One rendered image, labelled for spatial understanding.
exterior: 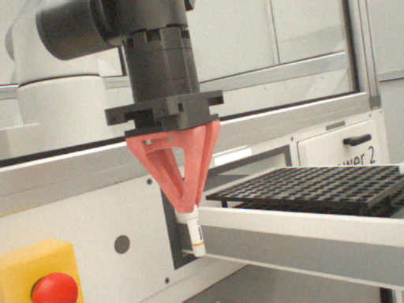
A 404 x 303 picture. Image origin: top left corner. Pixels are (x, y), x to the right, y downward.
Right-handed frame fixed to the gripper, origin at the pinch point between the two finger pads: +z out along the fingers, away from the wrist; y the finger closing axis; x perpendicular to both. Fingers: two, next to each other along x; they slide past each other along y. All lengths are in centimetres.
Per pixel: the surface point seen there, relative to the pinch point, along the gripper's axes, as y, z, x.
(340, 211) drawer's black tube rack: -17.5, 7.0, 10.1
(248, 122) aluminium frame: -30.8, -4.0, -3.8
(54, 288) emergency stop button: 7.0, 4.9, -10.4
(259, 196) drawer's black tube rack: -16.4, 4.1, 1.1
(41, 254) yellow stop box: 5.3, 2.5, -12.8
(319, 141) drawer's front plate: -46.6, 2.4, 3.7
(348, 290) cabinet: -55, 35, 3
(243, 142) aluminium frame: -29.1, -1.2, -4.4
